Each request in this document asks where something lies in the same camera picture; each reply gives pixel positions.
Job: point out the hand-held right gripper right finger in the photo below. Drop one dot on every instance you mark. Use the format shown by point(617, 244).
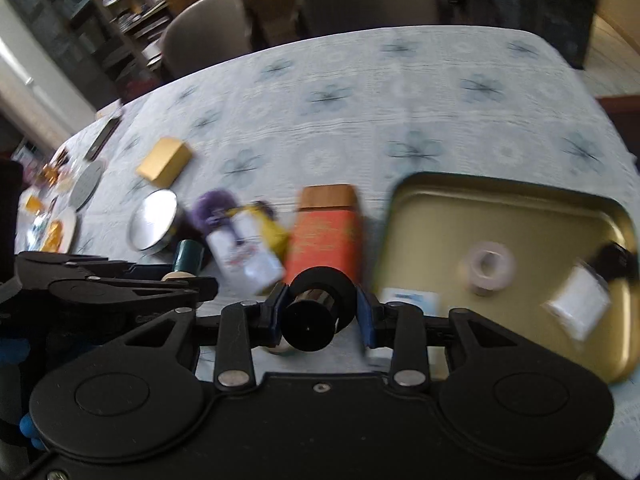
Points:
point(364, 320)

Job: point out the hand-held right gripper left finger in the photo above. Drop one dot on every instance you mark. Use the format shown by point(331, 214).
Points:
point(270, 320)

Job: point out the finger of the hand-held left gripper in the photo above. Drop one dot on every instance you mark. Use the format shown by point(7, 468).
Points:
point(60, 262)
point(130, 290)

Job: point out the black round-head brush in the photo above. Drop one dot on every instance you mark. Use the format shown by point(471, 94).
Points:
point(307, 327)

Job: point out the cream makeup sponge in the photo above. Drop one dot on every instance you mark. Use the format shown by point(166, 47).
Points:
point(177, 276)

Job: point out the white and blue tissue pack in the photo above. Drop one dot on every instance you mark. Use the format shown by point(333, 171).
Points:
point(415, 301)

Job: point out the small dark grey bottle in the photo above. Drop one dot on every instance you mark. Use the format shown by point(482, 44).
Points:
point(189, 255)

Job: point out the yellow question-block pouch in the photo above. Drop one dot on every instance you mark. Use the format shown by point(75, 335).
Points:
point(245, 255)

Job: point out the yellow zip pouch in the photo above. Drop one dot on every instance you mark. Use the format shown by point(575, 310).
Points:
point(275, 232)

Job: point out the purple plush toy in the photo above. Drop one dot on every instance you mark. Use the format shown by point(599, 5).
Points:
point(212, 207)

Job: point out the gold and teal tin tray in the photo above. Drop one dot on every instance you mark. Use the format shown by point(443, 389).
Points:
point(450, 225)

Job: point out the tape roll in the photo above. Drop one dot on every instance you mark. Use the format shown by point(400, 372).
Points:
point(495, 282)

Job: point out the person's left hand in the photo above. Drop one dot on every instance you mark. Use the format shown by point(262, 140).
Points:
point(27, 430)

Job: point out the white plate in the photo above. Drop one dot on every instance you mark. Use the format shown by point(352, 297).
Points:
point(67, 227)

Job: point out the orange tea tin wooden lid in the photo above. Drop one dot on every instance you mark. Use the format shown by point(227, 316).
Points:
point(325, 240)

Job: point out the gold wrapped snacks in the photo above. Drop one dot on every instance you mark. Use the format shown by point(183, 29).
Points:
point(50, 172)

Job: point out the black phone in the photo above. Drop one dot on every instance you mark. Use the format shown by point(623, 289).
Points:
point(102, 137)

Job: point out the gold box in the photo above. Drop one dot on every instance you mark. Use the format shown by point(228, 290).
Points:
point(162, 160)

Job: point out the bookshelf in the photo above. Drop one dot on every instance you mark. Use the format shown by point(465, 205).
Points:
point(100, 10)

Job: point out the brown leather chair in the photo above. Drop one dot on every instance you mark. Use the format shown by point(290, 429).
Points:
point(620, 105)

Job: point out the dark cabinet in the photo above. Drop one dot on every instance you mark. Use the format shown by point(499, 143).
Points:
point(525, 5)

